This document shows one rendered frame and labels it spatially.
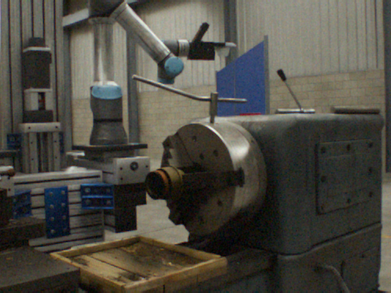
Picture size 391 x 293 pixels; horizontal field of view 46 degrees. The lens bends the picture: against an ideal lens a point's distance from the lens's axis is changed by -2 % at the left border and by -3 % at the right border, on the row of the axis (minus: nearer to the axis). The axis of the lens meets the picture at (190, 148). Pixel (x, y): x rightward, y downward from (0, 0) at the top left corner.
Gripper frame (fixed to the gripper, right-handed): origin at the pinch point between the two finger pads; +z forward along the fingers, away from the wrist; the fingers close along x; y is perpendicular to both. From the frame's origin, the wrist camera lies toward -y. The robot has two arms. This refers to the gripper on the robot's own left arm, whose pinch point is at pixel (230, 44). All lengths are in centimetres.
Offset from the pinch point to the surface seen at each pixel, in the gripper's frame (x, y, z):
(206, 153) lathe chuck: 82, 32, -36
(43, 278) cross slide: 121, 45, -78
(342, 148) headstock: 76, 33, 10
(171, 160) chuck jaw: 79, 34, -45
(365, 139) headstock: 68, 32, 24
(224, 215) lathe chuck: 89, 47, -33
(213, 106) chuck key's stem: 78, 20, -33
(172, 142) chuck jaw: 74, 30, -43
